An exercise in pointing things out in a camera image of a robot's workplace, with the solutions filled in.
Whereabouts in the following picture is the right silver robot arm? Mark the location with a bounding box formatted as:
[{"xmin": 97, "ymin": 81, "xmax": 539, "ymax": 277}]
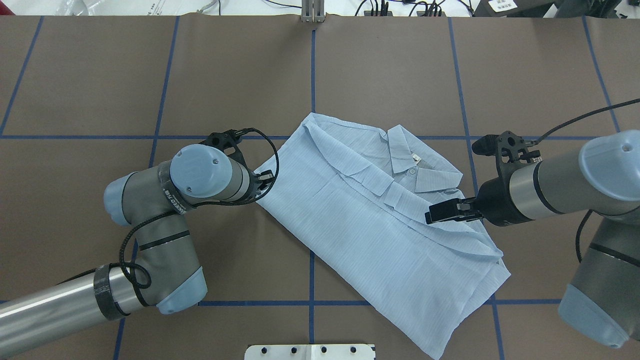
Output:
[{"xmin": 425, "ymin": 129, "xmax": 640, "ymax": 349}]

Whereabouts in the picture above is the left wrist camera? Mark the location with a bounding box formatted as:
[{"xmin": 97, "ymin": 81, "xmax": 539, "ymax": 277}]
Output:
[{"xmin": 199, "ymin": 129, "xmax": 250, "ymax": 166}]

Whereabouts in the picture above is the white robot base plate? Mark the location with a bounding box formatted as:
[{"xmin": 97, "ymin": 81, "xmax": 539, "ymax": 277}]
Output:
[{"xmin": 244, "ymin": 343, "xmax": 377, "ymax": 360}]

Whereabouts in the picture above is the light blue button-up shirt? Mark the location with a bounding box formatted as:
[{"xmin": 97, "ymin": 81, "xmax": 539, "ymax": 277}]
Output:
[{"xmin": 258, "ymin": 112, "xmax": 511, "ymax": 360}]

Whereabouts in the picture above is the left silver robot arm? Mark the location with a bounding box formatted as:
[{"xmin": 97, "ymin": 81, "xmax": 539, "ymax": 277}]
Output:
[{"xmin": 1, "ymin": 143, "xmax": 278, "ymax": 359}]

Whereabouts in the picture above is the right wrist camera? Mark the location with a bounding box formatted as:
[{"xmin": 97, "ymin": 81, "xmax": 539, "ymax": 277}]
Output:
[{"xmin": 471, "ymin": 131, "xmax": 542, "ymax": 176}]

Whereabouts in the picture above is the grey aluminium frame post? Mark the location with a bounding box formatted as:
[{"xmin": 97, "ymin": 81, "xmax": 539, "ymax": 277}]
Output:
[{"xmin": 301, "ymin": 0, "xmax": 326, "ymax": 24}]

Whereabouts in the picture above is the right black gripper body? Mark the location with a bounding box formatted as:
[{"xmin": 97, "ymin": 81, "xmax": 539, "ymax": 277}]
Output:
[{"xmin": 474, "ymin": 177, "xmax": 518, "ymax": 227}]

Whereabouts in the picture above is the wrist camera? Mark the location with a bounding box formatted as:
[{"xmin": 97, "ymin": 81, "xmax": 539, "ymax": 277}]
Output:
[
  {"xmin": 471, "ymin": 131, "xmax": 542, "ymax": 176},
  {"xmin": 199, "ymin": 129, "xmax": 250, "ymax": 166}
]

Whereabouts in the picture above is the brown paper table cover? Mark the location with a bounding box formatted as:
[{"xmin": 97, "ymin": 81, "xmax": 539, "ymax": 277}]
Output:
[{"xmin": 0, "ymin": 14, "xmax": 639, "ymax": 360}]

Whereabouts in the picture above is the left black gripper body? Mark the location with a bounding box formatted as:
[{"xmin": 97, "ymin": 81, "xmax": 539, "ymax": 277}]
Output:
[{"xmin": 245, "ymin": 171, "xmax": 262, "ymax": 201}]

